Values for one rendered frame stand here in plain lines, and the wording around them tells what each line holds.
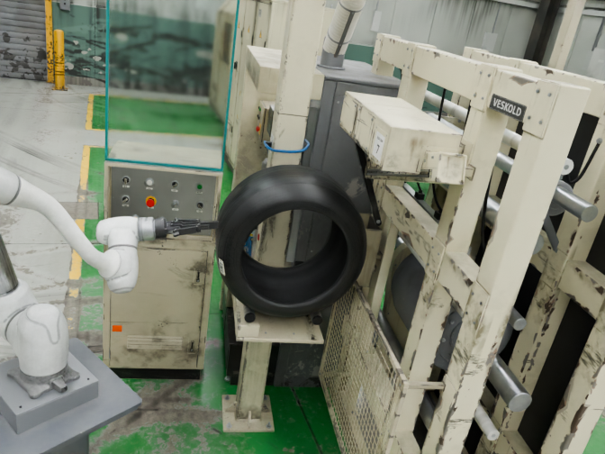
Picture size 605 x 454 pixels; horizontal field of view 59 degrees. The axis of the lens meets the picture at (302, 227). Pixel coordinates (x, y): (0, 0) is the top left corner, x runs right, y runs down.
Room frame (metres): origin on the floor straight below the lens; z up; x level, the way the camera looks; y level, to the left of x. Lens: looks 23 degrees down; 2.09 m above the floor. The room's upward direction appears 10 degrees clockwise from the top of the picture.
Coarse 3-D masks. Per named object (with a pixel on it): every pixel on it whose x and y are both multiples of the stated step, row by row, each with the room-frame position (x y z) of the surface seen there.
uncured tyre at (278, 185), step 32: (256, 192) 1.84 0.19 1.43; (288, 192) 1.83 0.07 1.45; (320, 192) 1.87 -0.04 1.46; (224, 224) 1.82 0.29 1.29; (256, 224) 1.79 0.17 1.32; (352, 224) 1.88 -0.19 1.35; (224, 256) 1.79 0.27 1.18; (320, 256) 2.15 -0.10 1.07; (352, 256) 1.88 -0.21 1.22; (256, 288) 2.01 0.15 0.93; (288, 288) 2.08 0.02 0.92; (320, 288) 2.04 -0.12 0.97
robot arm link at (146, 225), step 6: (138, 222) 1.80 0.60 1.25; (144, 222) 1.80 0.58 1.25; (150, 222) 1.80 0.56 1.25; (138, 228) 1.78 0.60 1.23; (144, 228) 1.79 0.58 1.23; (150, 228) 1.79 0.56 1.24; (144, 234) 1.78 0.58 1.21; (150, 234) 1.79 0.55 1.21; (144, 240) 1.79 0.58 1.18; (150, 240) 1.80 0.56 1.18
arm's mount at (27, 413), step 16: (0, 368) 1.50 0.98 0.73; (80, 368) 1.57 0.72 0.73; (0, 384) 1.42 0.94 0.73; (16, 384) 1.44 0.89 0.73; (80, 384) 1.49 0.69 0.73; (96, 384) 1.52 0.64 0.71; (0, 400) 1.37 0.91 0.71; (16, 400) 1.36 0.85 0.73; (32, 400) 1.37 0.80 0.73; (48, 400) 1.39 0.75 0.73; (64, 400) 1.42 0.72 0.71; (80, 400) 1.47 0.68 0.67; (16, 416) 1.30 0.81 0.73; (32, 416) 1.34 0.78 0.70; (48, 416) 1.38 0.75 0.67; (16, 432) 1.30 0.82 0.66
